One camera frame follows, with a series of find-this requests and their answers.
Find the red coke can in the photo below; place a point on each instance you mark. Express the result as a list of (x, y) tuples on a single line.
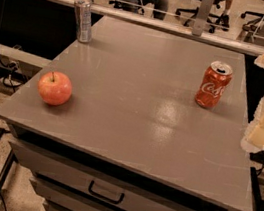
[(216, 78)]

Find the silver slim can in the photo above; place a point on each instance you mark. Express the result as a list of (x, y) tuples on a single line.
[(83, 20)]

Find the red apple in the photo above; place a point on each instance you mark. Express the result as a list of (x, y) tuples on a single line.
[(55, 88)]

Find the black office chair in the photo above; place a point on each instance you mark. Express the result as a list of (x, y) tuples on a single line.
[(203, 13)]

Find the grey drawer cabinet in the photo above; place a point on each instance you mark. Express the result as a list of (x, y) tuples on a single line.
[(133, 126)]

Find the black drawer handle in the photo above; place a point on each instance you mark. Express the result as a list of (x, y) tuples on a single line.
[(104, 194)]

